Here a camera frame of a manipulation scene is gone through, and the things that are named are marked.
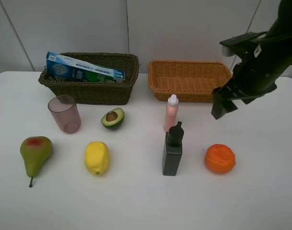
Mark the blue green toothpaste box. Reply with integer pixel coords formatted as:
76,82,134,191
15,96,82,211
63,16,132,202
47,52,125,83

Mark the orange tangerine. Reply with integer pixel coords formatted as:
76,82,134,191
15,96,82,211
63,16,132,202
204,144,236,174

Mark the pink bottle white cap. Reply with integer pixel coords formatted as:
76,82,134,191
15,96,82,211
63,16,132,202
164,94,179,132

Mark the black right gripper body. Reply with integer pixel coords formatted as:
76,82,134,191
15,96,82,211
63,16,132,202
219,31,278,105

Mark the translucent purple plastic cup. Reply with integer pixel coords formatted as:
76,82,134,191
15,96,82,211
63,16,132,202
47,95,82,134

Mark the green red pear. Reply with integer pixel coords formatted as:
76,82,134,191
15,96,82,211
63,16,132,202
20,136,53,187

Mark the yellow lemon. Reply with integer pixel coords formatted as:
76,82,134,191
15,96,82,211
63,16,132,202
84,141,109,175

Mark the black square pump bottle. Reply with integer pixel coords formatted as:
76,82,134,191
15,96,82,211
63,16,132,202
162,121,184,176

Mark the orange wicker basket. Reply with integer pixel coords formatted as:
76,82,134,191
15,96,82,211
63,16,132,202
148,60,232,103

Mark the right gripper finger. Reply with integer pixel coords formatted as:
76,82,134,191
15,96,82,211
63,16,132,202
211,87,238,120

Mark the halved avocado with pit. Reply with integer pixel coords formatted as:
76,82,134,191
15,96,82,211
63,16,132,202
101,108,125,130

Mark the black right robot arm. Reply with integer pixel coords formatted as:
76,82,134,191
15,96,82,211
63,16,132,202
211,0,292,120

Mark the dark brown wicker basket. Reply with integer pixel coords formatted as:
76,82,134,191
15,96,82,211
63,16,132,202
38,52,139,105

